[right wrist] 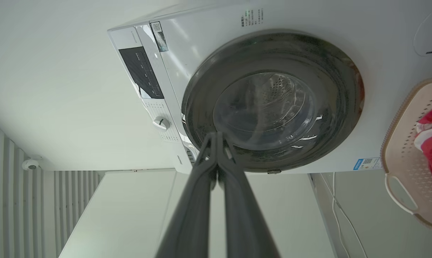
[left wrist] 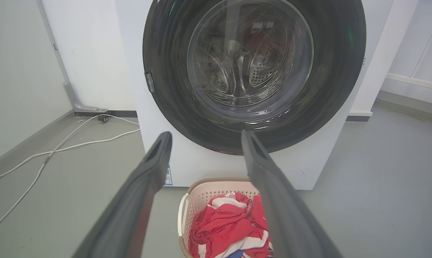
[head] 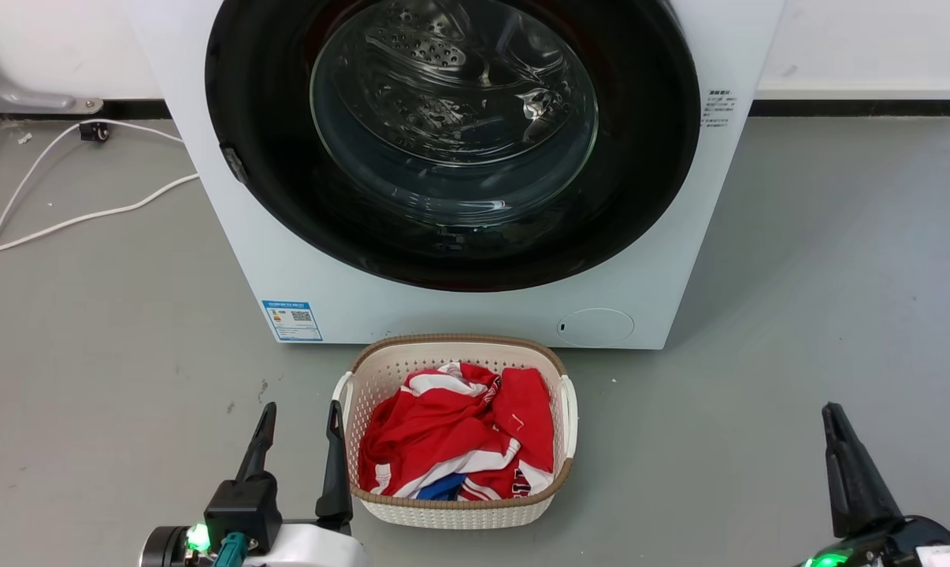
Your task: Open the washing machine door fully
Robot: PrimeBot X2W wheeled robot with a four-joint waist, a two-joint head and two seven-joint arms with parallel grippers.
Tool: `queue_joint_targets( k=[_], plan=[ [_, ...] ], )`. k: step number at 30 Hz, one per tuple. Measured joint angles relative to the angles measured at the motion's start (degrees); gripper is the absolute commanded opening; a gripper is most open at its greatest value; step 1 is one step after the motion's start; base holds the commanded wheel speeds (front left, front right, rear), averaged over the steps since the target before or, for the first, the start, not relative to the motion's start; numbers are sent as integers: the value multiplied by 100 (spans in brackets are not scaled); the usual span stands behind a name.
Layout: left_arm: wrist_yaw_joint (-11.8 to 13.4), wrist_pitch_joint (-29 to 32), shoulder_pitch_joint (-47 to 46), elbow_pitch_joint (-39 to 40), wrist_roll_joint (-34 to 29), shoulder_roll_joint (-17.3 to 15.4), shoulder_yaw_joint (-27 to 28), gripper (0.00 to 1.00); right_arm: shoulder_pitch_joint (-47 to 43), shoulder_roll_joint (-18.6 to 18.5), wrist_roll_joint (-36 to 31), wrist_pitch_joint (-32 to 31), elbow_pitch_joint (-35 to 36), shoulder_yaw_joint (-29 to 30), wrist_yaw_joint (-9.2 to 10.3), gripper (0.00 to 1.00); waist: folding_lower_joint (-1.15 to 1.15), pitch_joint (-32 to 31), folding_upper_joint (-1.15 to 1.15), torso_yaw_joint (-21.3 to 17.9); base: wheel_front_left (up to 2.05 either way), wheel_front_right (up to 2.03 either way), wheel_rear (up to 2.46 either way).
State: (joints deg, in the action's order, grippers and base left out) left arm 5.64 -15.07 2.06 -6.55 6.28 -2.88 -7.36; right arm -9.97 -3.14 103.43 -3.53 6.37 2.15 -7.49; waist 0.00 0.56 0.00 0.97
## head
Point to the round white filter cover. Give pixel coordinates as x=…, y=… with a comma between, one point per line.
x=595, y=326

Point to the blue energy label sticker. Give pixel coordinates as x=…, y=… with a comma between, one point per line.
x=292, y=320

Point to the small black caster clip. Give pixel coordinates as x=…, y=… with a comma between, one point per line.
x=94, y=131

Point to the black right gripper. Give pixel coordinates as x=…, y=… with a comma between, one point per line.
x=900, y=547

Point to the black round glass washer door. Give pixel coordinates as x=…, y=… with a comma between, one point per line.
x=286, y=189

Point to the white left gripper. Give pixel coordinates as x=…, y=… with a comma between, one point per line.
x=309, y=547

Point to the cream plastic laundry basket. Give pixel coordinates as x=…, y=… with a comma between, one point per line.
x=380, y=378

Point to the red and white garment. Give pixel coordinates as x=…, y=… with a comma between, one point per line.
x=436, y=429

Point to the white front-load washing machine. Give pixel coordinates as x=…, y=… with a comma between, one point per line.
x=664, y=260

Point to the small text sticker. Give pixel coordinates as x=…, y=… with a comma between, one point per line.
x=718, y=108

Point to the blue garment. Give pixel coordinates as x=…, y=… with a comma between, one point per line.
x=442, y=488

